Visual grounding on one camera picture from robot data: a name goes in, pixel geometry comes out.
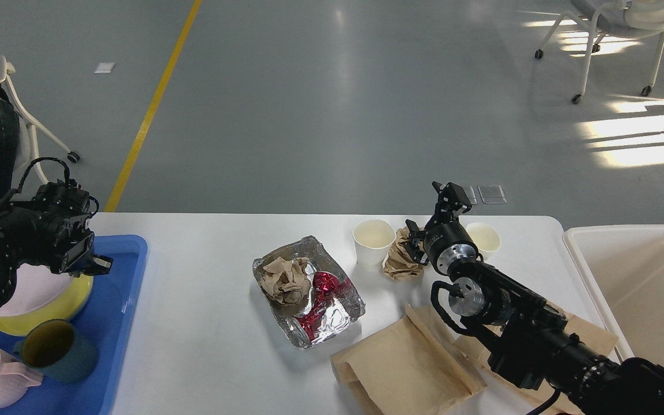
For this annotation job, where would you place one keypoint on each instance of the brown paper bag front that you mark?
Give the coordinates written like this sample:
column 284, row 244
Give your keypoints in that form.
column 410, row 367

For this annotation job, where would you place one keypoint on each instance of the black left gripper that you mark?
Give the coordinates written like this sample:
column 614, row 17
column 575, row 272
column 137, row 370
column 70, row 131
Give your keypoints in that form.
column 76, row 256

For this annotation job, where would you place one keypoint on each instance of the yellow plate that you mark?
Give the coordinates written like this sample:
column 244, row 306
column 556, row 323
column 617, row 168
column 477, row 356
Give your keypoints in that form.
column 66, row 306

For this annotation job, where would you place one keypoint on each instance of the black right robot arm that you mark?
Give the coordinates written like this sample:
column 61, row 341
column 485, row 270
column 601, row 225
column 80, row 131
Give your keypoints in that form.
column 524, row 335

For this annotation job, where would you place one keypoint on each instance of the aluminium foil tray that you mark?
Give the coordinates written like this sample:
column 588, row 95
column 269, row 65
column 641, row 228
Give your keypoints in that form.
column 319, row 260

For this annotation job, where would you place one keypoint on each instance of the white chair right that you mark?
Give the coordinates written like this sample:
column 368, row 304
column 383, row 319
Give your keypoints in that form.
column 623, row 19

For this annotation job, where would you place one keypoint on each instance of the brown paper bag rear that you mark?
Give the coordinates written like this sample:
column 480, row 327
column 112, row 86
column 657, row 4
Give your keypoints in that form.
column 594, row 337

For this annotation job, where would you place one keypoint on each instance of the pink plate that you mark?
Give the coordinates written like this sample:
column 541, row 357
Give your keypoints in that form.
column 36, row 287

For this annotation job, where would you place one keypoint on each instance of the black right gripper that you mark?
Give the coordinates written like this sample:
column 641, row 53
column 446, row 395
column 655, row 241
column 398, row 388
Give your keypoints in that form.
column 445, row 240

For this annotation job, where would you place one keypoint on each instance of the crumpled brown paper in tray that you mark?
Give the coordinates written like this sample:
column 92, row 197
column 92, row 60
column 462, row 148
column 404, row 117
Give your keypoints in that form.
column 286, row 281

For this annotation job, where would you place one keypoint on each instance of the dark green mug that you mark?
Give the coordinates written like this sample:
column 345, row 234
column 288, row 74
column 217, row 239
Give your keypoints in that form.
column 57, row 349

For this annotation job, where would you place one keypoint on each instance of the white paper cup left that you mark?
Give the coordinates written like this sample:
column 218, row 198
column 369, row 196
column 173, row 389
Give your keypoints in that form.
column 373, row 239

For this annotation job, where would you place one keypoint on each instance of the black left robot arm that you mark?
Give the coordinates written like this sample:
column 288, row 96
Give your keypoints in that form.
column 51, row 229

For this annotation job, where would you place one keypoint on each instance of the white paper cup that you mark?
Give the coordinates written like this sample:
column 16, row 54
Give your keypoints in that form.
column 486, row 239
column 373, row 239

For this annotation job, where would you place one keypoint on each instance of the white plastic bin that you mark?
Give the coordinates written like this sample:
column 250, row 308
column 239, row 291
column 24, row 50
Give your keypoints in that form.
column 622, row 267

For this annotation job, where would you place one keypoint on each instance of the crumpled brown paper ball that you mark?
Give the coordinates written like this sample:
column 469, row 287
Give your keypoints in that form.
column 399, row 266

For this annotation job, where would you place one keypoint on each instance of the white paper cup right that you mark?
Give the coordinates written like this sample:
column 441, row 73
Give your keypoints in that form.
column 486, row 239

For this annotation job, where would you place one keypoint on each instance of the blue plastic tray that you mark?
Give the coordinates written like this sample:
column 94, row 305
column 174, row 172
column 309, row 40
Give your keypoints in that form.
column 106, row 320

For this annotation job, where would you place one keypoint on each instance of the brown paper bag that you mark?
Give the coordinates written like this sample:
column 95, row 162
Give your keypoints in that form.
column 594, row 337
column 410, row 367

